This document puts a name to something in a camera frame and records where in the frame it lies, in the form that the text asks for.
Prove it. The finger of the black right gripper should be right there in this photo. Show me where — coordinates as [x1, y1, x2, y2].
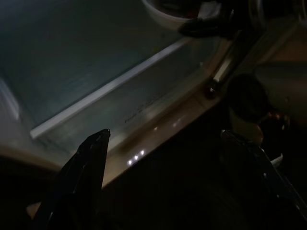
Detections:
[178, 9, 238, 40]

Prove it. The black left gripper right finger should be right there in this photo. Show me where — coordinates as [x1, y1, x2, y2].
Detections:
[220, 130, 307, 230]

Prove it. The white bowl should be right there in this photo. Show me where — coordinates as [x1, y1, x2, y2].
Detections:
[141, 0, 224, 32]

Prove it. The clear fridge crisper drawer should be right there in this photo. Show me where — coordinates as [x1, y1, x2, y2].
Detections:
[35, 40, 224, 156]

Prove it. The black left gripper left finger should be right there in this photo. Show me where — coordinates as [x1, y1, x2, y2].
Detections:
[40, 128, 111, 230]

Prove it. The metal fridge door hinge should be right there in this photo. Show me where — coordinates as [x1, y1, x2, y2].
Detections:
[203, 79, 220, 99]

